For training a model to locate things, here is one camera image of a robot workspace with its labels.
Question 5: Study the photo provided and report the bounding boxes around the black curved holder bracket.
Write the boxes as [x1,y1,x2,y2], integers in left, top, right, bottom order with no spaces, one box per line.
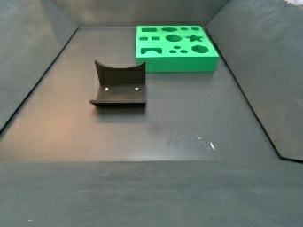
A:
[89,61,147,106]

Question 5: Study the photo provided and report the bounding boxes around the green shape sorter block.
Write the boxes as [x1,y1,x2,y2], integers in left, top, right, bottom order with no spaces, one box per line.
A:
[135,25,219,73]

